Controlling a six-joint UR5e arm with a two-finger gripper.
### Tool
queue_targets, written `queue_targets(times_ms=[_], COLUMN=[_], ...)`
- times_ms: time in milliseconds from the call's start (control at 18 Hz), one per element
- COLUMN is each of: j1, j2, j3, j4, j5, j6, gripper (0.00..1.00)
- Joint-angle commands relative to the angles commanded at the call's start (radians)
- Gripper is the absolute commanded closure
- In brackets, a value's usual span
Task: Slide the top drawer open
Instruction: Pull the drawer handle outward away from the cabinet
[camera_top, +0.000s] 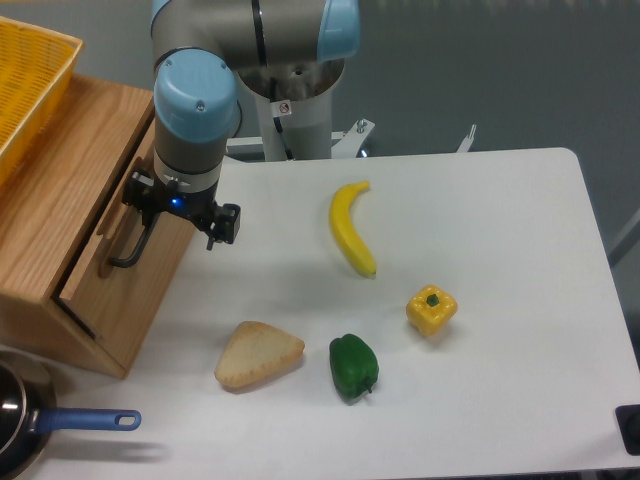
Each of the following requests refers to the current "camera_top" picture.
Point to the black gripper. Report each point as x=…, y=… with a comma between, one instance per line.
x=151, y=198

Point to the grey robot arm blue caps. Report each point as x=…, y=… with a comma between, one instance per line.
x=289, y=54

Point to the wooden drawer cabinet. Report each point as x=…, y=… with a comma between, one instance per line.
x=50, y=207

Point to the yellow banana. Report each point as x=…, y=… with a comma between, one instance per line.
x=346, y=236

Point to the triangular bread slice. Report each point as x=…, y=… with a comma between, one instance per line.
x=255, y=352

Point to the yellow plastic basket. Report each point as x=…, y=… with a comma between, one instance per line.
x=36, y=68

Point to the green bell pepper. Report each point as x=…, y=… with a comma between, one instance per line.
x=354, y=367

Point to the yellow bell pepper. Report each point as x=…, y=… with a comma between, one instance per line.
x=430, y=309

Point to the black object at table edge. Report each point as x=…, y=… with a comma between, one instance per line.
x=627, y=417

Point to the white metal base frame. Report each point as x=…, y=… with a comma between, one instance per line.
x=345, y=144

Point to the black pan blue handle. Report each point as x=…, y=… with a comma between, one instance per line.
x=30, y=413

